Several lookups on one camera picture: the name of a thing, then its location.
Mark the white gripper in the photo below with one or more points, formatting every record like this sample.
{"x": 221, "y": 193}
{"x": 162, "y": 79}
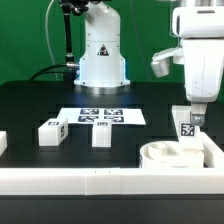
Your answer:
{"x": 201, "y": 31}

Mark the white round stool seat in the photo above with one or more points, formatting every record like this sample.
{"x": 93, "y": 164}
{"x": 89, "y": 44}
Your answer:
{"x": 169, "y": 154}

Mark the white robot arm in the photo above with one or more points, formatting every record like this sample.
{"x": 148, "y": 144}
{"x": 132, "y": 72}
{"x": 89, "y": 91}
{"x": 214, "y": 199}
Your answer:
{"x": 102, "y": 66}

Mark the white U-shaped fence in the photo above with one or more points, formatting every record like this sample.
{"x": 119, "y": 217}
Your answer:
{"x": 118, "y": 181}

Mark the paper sheet with markers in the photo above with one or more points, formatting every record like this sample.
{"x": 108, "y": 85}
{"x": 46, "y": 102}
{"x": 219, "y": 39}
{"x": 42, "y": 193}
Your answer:
{"x": 116, "y": 115}

